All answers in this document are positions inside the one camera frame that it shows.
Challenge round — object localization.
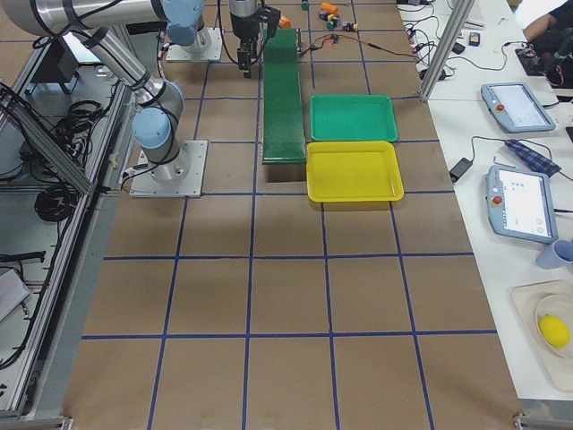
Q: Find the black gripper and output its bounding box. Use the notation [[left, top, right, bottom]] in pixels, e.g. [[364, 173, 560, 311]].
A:
[[229, 0, 278, 79]]

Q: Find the orange 4680 cylinder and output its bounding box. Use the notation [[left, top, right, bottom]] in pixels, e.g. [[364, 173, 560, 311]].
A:
[[321, 2, 338, 15]]

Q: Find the green conveyor belt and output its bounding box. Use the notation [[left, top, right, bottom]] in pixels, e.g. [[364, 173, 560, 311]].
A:
[[262, 29, 306, 165]]

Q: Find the green plastic tray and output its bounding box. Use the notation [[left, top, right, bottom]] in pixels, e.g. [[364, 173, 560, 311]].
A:
[[310, 94, 398, 142]]

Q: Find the yellow plastic tray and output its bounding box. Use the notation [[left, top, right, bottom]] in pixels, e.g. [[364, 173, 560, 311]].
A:
[[306, 141, 405, 202]]

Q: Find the black power adapter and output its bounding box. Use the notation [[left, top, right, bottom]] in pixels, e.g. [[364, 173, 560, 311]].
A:
[[449, 158, 473, 184]]

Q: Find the upper teach pendant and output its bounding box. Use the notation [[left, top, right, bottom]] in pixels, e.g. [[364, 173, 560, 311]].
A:
[[481, 82, 556, 133]]

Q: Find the teach pendant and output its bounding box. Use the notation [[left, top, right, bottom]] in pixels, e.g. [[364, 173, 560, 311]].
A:
[[485, 165, 558, 244], [481, 82, 556, 133]]

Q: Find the blue plaid cloth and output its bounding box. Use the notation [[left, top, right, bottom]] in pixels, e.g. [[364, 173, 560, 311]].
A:
[[504, 139, 561, 177]]

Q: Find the lower teach pendant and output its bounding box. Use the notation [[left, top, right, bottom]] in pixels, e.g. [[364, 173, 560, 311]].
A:
[[485, 165, 558, 244]]

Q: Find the blue cup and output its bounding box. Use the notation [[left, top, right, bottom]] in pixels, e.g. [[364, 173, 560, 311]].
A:
[[535, 239, 572, 270]]

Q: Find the white bowl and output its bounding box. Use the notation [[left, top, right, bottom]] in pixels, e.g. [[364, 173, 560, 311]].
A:
[[535, 294, 572, 358]]

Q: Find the yellow lemon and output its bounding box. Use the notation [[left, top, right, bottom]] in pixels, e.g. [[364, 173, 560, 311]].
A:
[[538, 314, 570, 348]]

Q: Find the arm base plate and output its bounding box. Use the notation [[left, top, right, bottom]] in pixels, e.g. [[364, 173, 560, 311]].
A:
[[129, 140, 209, 198], [166, 27, 222, 63]]

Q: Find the aluminium frame post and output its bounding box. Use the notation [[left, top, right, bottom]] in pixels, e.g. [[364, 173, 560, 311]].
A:
[[419, 0, 475, 101]]

